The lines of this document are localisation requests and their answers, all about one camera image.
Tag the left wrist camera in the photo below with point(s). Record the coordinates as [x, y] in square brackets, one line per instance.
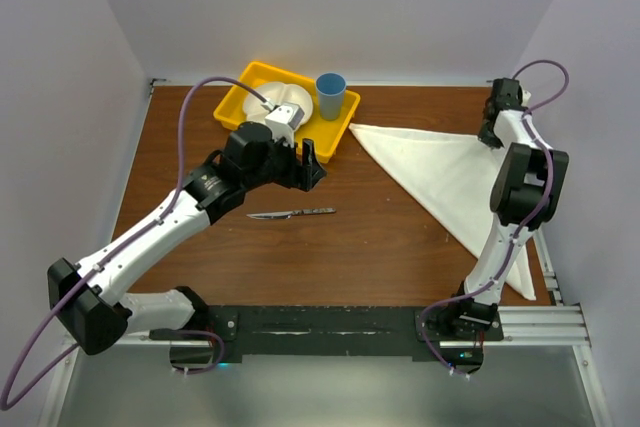
[283, 121]

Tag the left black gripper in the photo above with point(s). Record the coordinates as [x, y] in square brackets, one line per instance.
[298, 175]

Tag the white cloth napkin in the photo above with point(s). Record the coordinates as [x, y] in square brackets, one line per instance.
[450, 175]

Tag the blue plastic cup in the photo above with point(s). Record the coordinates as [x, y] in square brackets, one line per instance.
[330, 89]

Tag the white divided plate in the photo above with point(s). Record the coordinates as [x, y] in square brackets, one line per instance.
[278, 93]

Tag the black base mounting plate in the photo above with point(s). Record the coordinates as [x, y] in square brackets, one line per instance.
[341, 332]

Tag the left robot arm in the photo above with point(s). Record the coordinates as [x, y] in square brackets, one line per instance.
[91, 298]

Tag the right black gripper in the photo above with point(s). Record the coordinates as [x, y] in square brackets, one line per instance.
[488, 139]

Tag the steel table knife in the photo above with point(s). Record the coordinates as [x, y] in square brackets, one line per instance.
[282, 215]

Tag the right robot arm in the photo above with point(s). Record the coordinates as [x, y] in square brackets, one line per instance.
[524, 196]

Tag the yellow plastic tray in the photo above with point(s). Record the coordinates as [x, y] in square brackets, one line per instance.
[326, 135]

